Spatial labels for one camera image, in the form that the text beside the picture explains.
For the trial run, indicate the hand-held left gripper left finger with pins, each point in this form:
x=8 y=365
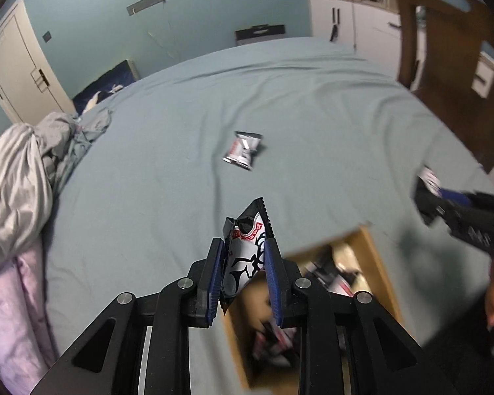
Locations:
x=216 y=279

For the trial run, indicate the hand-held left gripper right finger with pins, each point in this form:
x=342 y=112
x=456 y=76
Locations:
x=271 y=279

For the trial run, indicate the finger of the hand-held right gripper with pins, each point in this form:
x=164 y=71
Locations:
x=430 y=205

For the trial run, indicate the black white snack packet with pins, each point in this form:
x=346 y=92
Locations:
x=243 y=150
x=430 y=177
x=247 y=255

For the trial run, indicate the heap of black snack packets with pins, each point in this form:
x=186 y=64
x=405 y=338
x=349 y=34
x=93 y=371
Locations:
x=337 y=279

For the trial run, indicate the brown cardboard box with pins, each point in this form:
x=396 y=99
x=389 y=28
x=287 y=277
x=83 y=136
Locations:
x=378 y=263

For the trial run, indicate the bed with teal sheet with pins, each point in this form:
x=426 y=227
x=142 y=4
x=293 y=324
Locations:
x=313 y=131

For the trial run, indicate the white drawer unit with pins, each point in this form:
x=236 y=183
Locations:
x=483 y=74

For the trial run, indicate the brown wooden chair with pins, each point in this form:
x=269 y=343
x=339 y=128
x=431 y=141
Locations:
x=444 y=49

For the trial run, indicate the white cabinet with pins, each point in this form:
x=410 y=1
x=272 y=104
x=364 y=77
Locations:
x=370 y=28

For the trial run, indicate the lilac blanket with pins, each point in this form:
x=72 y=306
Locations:
x=12 y=317

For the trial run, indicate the grey crumpled duvet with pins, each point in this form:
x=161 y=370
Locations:
x=16 y=181

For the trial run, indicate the navy fabric bin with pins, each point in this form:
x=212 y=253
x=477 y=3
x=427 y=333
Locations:
x=103 y=82

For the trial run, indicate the white door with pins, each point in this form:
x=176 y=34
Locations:
x=16 y=61

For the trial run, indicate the grey wall shelf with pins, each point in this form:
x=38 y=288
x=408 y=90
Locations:
x=146 y=3

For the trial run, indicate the grey wall switch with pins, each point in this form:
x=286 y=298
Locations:
x=47 y=37

